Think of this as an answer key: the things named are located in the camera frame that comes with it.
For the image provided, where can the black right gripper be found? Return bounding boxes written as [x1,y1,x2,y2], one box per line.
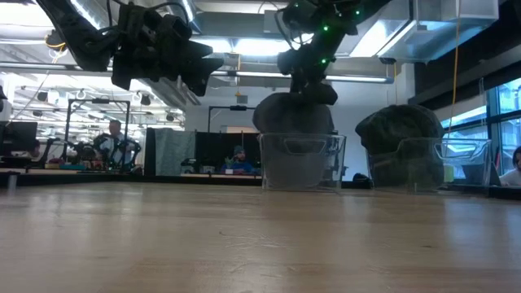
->
[291,42,339,106]

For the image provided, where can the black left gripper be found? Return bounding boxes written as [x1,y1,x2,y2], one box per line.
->
[110,2,225,98]

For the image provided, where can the long ceiling light strip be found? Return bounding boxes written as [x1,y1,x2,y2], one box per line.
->
[0,61,395,85]

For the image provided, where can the clear plastic bin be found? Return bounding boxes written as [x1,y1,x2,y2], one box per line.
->
[257,132,348,192]
[365,137,493,193]

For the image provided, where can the black partition panel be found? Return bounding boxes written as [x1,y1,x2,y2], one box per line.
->
[195,130,262,174]

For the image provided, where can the grey partition panel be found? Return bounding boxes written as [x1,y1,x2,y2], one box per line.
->
[154,127,197,177]

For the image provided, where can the person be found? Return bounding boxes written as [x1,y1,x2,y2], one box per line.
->
[221,145,257,175]
[499,145,521,187]
[99,119,135,166]

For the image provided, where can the black background robot arms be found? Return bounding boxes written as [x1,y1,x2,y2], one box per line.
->
[40,133,142,170]

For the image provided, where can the black monitor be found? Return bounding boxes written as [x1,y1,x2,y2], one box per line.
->
[0,120,39,152]

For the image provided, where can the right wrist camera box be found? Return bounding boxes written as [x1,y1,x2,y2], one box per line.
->
[277,47,300,77]

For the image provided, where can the black robot station frame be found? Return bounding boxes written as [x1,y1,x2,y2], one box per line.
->
[63,98,132,166]
[207,104,257,135]

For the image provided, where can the silver ventilation duct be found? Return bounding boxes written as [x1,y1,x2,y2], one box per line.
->
[349,0,500,64]

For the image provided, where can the yellow hanging cable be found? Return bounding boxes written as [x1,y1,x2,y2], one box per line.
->
[449,0,461,133]

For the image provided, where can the black yellow cable reel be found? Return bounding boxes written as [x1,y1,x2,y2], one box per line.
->
[44,28,68,53]

